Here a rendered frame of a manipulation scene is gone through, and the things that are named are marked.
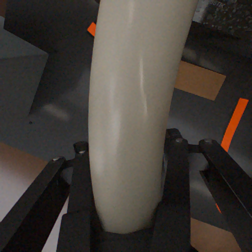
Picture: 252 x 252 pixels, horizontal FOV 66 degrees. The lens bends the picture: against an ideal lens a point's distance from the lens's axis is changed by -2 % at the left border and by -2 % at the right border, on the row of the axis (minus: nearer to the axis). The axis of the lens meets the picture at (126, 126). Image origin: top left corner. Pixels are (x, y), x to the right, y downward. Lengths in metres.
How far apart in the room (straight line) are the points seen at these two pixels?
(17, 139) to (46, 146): 0.19
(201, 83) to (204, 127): 0.30
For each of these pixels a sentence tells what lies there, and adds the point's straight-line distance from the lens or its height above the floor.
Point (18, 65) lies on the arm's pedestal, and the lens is 0.95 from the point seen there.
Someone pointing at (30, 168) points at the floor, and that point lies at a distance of 1.51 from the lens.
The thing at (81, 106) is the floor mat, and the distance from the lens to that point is 1.13.
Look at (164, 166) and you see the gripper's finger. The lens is 0.16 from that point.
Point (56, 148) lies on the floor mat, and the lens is 1.31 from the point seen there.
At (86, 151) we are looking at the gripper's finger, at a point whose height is 0.91.
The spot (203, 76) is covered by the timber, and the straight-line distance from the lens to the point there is 0.94.
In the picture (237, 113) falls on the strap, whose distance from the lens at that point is 1.17.
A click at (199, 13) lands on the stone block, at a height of 0.63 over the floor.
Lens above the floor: 1.04
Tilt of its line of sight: 67 degrees down
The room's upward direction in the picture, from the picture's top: 164 degrees counter-clockwise
